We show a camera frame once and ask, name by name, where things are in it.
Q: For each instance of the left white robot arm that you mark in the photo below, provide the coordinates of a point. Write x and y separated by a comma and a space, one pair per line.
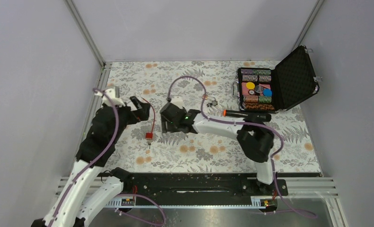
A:
72, 208

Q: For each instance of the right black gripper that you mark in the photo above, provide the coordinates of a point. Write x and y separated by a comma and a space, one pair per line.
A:
169, 127

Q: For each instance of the black poker chip case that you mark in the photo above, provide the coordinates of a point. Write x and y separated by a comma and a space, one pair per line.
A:
291, 81

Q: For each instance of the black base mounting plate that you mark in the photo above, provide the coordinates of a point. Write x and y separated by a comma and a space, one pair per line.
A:
199, 189

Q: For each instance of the floral tablecloth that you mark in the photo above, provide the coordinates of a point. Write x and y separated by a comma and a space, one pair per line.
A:
179, 152

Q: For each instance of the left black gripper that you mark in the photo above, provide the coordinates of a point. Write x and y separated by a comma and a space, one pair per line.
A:
135, 114

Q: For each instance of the yellow poker chip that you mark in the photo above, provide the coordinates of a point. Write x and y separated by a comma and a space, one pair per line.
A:
250, 85

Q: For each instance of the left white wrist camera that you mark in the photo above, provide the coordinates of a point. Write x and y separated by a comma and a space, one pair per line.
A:
111, 97

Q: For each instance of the blue poker chip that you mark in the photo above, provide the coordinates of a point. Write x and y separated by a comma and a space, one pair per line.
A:
267, 93

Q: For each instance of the red padlock with keys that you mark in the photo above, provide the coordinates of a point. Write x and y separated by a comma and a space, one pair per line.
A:
149, 135

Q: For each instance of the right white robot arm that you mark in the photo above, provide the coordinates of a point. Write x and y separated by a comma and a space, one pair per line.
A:
254, 137

